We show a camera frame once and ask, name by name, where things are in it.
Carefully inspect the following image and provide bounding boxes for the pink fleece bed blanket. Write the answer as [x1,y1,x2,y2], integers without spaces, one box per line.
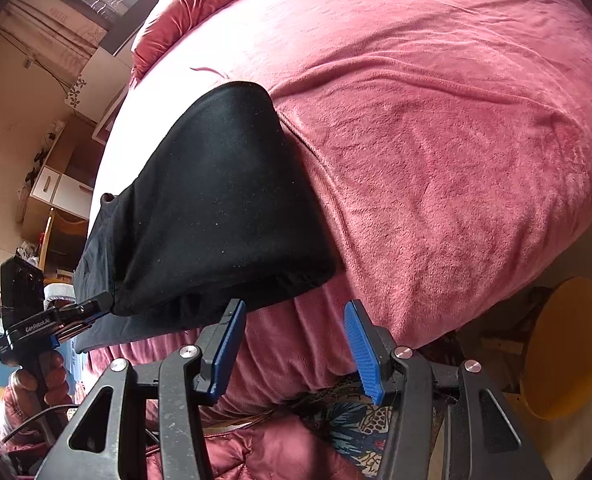
[83,0,592,408]

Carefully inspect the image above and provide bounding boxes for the white flower-print board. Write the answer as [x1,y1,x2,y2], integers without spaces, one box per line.
[65,50,138,127]

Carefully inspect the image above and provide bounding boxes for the black cable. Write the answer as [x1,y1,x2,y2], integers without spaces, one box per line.
[0,401,79,457]

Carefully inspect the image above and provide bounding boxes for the yellow round stool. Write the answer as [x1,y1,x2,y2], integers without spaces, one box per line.
[518,276,592,422]

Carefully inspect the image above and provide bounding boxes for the wooden desk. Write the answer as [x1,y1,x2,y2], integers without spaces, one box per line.
[18,119,103,241]

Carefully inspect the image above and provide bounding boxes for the floral patterned cloth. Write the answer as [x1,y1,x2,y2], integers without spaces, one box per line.
[293,379,403,478]

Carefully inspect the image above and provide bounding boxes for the pink puffer jacket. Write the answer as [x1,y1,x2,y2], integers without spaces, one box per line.
[145,417,369,480]

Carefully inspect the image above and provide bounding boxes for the person's left forearm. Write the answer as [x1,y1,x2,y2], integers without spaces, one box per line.
[0,382,44,443]

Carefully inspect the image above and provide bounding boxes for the dark bed headboard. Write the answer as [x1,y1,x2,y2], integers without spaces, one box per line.
[110,0,197,57]

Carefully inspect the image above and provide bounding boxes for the red duvet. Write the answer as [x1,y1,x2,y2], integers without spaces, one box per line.
[130,0,257,82]

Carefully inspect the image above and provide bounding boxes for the beige patterned curtain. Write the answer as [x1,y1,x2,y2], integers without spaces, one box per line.
[0,0,127,87]

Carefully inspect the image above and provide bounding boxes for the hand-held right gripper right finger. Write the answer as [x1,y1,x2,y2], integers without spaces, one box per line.
[343,299,552,480]

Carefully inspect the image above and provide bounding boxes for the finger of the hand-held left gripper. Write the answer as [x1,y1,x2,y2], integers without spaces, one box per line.
[58,292,115,325]
[50,321,99,347]

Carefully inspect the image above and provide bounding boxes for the white nightstand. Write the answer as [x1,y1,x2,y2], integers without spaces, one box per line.
[92,89,130,144]

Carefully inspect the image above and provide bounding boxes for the white drawer cabinet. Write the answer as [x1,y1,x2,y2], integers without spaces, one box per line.
[30,165,97,221]

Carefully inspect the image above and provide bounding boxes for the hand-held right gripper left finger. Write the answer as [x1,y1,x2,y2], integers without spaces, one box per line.
[26,299,247,480]

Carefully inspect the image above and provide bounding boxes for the low wooden table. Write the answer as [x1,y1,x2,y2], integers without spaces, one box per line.
[38,209,90,277]

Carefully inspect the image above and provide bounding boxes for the person's left hand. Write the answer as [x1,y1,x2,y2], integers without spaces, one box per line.
[12,349,71,409]

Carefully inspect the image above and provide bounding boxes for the black embroidered pants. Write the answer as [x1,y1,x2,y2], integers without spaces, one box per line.
[72,80,341,356]

